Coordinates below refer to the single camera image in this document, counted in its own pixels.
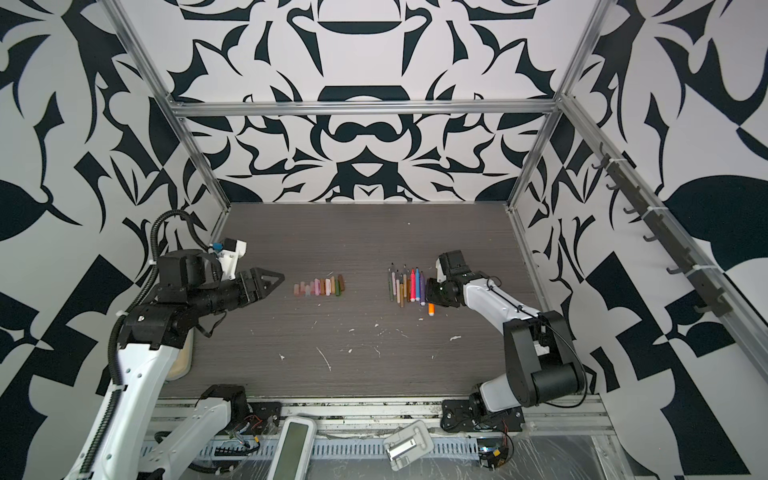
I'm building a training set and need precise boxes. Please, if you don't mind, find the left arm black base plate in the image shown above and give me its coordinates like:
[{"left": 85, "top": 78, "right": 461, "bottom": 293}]
[{"left": 244, "top": 401, "right": 283, "bottom": 435}]

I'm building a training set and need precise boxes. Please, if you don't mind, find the black corrugated cable hose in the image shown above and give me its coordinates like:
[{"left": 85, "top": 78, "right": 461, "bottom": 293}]
[{"left": 77, "top": 209, "right": 208, "bottom": 475}]

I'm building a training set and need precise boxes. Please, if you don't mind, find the white handheld tablet device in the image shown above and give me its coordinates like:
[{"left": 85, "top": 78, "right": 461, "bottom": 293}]
[{"left": 267, "top": 416, "right": 317, "bottom": 480}]

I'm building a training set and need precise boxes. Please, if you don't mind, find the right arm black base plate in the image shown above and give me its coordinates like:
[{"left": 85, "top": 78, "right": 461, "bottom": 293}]
[{"left": 440, "top": 397, "right": 525, "bottom": 433}]

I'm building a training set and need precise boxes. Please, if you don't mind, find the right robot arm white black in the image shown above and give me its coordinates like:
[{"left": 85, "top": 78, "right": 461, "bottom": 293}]
[{"left": 425, "top": 250, "right": 587, "bottom": 414}]

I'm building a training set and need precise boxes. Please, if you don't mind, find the beige sponge block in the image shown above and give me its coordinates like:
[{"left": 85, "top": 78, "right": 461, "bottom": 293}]
[{"left": 166, "top": 330, "right": 194, "bottom": 382}]

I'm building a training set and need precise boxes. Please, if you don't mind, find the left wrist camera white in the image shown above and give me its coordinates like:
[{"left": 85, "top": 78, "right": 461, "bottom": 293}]
[{"left": 211, "top": 238, "right": 247, "bottom": 281}]

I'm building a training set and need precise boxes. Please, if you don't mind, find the red pink highlighter pen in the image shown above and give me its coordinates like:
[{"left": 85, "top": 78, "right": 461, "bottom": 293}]
[{"left": 411, "top": 268, "right": 417, "bottom": 302}]

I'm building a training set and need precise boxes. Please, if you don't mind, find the aluminium frame back beam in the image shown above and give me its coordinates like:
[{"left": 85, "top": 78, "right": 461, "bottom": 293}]
[{"left": 171, "top": 99, "right": 556, "bottom": 118}]

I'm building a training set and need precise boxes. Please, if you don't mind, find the grey metal bracket box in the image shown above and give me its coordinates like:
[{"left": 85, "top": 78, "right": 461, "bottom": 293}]
[{"left": 383, "top": 420, "right": 435, "bottom": 471}]

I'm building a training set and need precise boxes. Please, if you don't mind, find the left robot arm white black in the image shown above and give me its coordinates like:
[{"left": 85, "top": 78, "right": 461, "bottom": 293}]
[{"left": 67, "top": 250, "right": 285, "bottom": 479}]

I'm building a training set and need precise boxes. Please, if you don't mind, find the aluminium frame front rail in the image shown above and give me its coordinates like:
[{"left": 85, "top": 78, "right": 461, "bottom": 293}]
[{"left": 247, "top": 395, "right": 616, "bottom": 439}]

